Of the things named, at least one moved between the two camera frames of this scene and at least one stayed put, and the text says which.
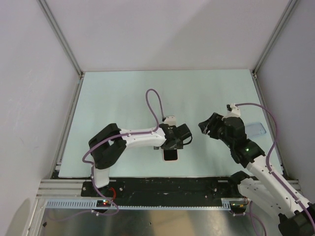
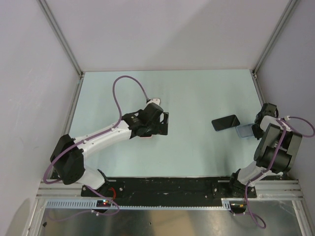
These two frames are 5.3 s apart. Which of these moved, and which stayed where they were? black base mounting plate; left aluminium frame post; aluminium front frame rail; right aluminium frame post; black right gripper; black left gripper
Moved: black left gripper; black right gripper
Stayed: black base mounting plate; right aluminium frame post; left aluminium frame post; aluminium front frame rail
